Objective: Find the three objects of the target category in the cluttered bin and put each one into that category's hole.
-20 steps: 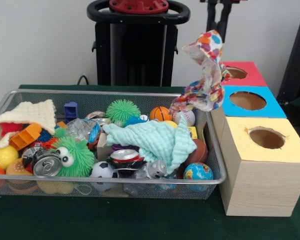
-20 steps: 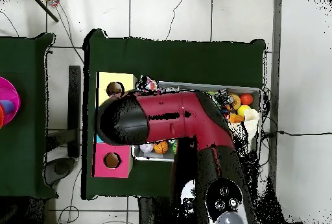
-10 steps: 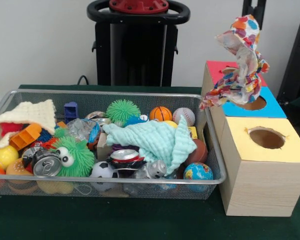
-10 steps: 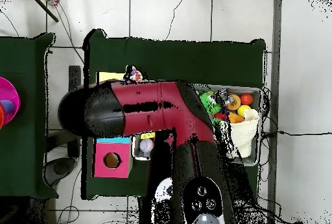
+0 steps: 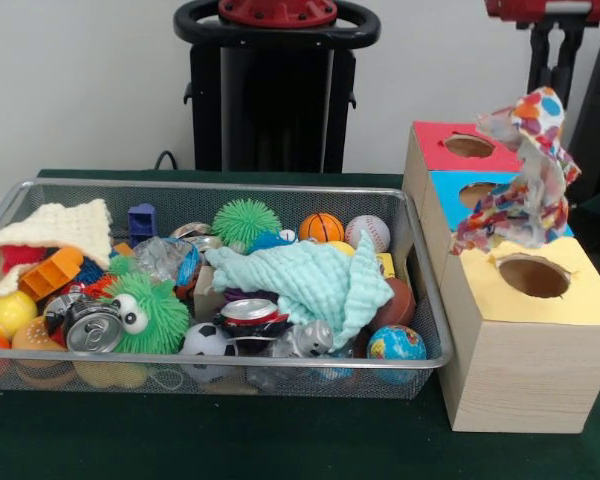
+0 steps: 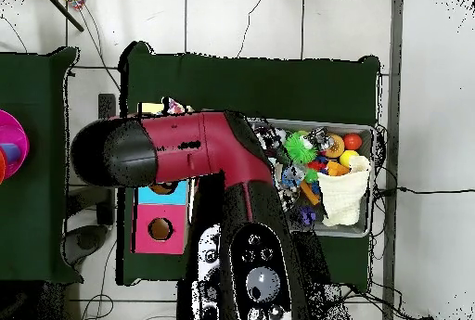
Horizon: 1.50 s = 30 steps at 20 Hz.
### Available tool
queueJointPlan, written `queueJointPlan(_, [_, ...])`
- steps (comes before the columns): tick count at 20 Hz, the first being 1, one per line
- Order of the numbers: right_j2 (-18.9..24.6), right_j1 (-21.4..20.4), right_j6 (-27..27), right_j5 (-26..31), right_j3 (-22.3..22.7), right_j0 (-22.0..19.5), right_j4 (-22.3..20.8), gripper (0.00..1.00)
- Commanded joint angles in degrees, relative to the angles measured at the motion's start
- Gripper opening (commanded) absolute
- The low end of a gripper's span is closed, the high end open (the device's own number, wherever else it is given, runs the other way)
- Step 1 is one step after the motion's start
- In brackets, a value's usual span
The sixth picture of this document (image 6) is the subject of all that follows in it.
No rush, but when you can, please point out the pink bowl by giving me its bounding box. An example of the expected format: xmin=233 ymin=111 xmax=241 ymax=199
xmin=0 ymin=109 xmax=31 ymax=185

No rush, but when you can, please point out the large green spiky eyed ball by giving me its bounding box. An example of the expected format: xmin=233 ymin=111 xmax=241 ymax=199
xmin=283 ymin=131 xmax=319 ymax=165

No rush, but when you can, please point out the wooden box with three holes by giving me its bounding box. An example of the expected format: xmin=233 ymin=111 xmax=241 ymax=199
xmin=131 ymin=102 xmax=197 ymax=255

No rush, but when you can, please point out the thin black floor cable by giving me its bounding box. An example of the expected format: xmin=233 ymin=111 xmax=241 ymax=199
xmin=378 ymin=185 xmax=475 ymax=197

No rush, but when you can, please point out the black rod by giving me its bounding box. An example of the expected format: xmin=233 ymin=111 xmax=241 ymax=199
xmin=38 ymin=0 xmax=85 ymax=32

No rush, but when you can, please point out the cream knitted cloth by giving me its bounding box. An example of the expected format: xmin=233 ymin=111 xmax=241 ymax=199
xmin=317 ymin=154 xmax=372 ymax=227

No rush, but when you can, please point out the shallow mesh bin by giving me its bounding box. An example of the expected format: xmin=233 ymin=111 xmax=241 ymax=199
xmin=248 ymin=117 xmax=376 ymax=239

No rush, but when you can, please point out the colourful patterned cloth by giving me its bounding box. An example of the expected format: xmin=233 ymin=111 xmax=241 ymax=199
xmin=161 ymin=96 xmax=191 ymax=115

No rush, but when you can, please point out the dark green side tablecloth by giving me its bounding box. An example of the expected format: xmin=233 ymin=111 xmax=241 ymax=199
xmin=0 ymin=46 xmax=83 ymax=285

